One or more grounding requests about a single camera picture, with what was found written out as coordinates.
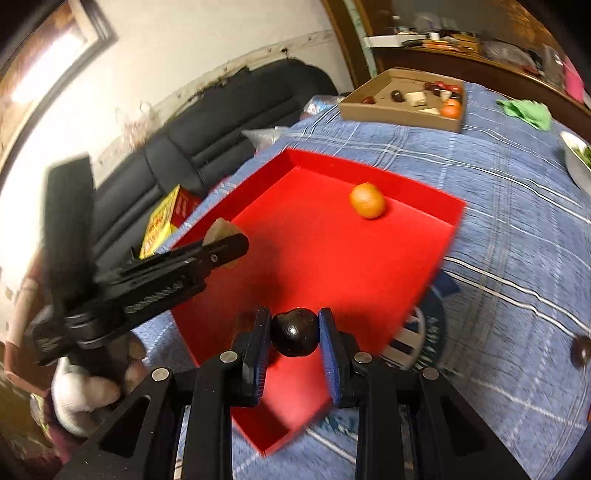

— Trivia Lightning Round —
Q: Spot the dark cherry fruit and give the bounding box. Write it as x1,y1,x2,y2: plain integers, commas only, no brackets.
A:
270,308,320,357

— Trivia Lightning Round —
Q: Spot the orange mandarin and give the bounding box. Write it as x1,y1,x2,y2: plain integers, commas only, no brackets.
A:
349,182,387,219

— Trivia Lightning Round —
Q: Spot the dark plum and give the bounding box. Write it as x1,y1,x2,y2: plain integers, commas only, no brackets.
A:
570,335,591,369

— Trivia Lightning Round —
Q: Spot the large beige round fruit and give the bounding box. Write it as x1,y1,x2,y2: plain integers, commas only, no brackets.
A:
201,218,249,269

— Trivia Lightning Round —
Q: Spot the left hand white glove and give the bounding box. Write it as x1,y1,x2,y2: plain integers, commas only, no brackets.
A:
51,333,147,438

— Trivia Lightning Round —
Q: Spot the yellow red box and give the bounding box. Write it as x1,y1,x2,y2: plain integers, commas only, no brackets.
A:
139,185,201,259

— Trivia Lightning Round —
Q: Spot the red plastic tray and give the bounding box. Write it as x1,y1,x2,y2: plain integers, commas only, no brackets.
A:
170,147,467,458

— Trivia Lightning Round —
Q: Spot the black sofa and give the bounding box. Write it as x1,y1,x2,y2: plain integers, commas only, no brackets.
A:
92,59,338,271

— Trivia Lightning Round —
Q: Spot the brown cardboard box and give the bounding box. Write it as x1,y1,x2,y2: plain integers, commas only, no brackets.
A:
339,68,468,133

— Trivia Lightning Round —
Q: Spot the green cloth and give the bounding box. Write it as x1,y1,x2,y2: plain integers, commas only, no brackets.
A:
496,99,552,131

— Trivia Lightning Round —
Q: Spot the white bowl with greens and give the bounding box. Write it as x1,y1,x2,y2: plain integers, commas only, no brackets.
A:
560,130,591,195

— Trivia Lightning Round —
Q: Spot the wooden sideboard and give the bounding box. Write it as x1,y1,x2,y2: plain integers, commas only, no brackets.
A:
363,35,590,139

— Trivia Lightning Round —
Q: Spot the pink tumbler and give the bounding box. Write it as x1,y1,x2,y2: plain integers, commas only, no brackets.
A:
563,57,585,103

